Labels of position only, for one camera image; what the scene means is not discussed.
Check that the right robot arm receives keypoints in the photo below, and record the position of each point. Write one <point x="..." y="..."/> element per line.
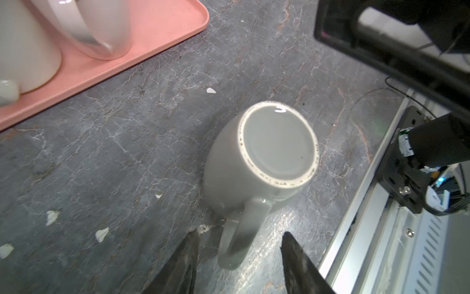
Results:
<point x="423" y="44"/>

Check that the light grey mug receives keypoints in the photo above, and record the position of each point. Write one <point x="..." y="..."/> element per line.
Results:
<point x="260" y="160"/>

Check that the white ceramic chip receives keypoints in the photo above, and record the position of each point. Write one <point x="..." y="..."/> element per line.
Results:
<point x="6" y="250"/>
<point x="210" y="90"/>
<point x="101" y="234"/>

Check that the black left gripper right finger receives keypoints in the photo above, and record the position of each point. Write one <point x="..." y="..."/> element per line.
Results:
<point x="301" y="276"/>

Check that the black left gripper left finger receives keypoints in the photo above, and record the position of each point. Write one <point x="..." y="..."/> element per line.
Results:
<point x="178" y="275"/>

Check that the cream mug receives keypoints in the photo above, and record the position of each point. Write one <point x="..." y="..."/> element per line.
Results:
<point x="29" y="58"/>

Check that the pink plastic tray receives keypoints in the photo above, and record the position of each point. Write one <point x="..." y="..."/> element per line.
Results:
<point x="155" y="27"/>

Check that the pink mug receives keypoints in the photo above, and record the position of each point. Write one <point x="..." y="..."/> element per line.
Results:
<point x="100" y="29"/>

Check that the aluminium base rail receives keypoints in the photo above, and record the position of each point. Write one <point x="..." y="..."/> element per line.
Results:
<point x="383" y="248"/>

